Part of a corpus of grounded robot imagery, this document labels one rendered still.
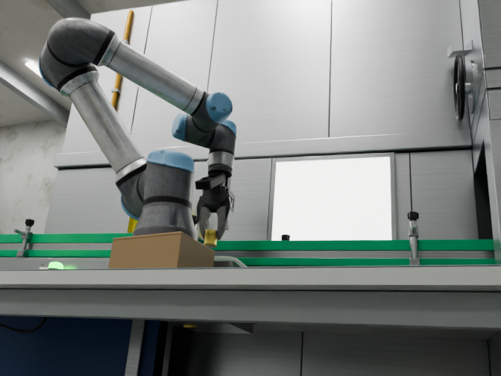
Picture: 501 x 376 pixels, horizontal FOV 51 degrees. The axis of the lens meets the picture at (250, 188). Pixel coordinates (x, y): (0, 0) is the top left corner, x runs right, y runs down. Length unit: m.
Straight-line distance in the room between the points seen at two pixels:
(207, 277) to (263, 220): 0.81
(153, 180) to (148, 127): 0.98
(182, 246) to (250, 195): 0.79
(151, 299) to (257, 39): 1.37
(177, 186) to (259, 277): 0.34
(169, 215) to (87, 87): 0.43
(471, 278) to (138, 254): 0.67
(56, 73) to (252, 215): 0.82
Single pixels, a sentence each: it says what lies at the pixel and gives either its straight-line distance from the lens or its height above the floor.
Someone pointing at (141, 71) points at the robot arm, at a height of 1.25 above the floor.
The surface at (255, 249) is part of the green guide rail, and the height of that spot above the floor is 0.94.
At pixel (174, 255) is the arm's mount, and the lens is 1.14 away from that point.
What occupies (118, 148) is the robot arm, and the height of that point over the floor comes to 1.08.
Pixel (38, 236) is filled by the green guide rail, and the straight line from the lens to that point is 1.92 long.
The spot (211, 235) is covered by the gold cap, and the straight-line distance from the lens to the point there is 1.45.
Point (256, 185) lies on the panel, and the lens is 1.91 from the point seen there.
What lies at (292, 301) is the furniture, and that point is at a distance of 1.05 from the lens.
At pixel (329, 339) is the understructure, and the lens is 1.76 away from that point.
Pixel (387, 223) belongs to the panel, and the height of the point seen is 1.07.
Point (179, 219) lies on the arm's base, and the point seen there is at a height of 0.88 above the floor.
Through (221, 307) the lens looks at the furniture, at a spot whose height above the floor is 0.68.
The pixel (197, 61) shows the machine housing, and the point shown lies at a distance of 2.30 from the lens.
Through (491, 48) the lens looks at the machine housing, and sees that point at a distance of 1.67.
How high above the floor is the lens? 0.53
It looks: 21 degrees up
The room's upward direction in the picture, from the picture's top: 4 degrees clockwise
